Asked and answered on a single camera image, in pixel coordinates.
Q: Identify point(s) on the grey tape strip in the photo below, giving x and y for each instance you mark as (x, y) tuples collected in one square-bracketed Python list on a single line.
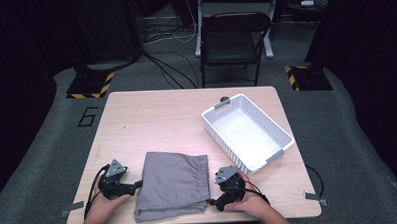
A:
[(71, 208), (314, 198)]

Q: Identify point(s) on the person's right hand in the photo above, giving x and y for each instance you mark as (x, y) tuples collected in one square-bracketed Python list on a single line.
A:
[(251, 203)]

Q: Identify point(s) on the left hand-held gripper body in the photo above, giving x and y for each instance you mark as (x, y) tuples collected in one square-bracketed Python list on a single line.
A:
[(113, 182)]

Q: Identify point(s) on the white perforated plastic basket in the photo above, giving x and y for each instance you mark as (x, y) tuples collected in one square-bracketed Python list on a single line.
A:
[(247, 135)]

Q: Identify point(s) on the black yellow striped stand base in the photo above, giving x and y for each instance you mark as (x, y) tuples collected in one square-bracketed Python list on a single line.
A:
[(310, 78), (89, 86)]

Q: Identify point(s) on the person's left hand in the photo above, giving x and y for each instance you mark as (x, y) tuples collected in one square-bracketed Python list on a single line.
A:
[(101, 208)]

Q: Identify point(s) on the small white device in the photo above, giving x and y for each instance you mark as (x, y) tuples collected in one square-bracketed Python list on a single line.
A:
[(307, 2)]

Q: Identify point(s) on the grey shorts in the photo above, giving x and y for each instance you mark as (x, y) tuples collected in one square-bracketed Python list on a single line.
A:
[(175, 186)]

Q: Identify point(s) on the small dark round object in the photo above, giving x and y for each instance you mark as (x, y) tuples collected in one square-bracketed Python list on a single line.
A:
[(224, 99)]

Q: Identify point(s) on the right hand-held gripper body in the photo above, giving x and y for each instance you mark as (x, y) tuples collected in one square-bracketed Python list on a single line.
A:
[(231, 185)]

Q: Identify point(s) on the black cabinet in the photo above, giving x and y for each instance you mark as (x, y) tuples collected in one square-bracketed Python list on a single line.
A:
[(107, 28)]

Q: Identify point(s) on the black folding chair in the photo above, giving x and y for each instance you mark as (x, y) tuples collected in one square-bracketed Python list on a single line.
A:
[(230, 44)]

